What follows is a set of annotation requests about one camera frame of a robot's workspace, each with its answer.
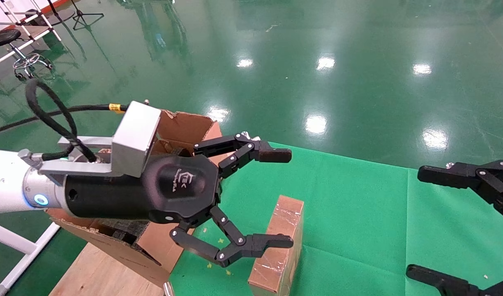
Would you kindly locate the black round stool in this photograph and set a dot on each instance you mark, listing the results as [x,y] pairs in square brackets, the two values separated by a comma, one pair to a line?
[4,37]

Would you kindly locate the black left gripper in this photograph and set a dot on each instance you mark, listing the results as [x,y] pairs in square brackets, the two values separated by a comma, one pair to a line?
[111,197]

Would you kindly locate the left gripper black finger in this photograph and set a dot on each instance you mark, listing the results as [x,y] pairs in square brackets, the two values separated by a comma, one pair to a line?
[243,149]
[251,243]

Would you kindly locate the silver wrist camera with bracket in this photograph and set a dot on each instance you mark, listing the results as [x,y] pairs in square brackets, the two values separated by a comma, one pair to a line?
[136,131]

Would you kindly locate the small taped cardboard box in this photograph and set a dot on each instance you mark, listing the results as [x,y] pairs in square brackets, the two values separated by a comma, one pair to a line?
[282,222]

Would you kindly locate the white table frame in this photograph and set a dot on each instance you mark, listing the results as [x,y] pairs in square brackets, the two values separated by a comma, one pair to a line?
[13,242]

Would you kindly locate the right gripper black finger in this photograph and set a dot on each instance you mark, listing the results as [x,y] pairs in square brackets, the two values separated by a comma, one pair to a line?
[448,283]
[461,174]

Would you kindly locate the large open cardboard carton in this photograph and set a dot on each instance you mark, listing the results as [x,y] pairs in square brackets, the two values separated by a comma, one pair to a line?
[185,127]

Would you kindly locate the green table cloth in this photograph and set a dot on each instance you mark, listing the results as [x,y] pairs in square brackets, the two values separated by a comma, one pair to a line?
[358,205]

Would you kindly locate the black tripod stand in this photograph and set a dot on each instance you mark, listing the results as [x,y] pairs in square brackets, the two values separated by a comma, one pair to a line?
[79,14]

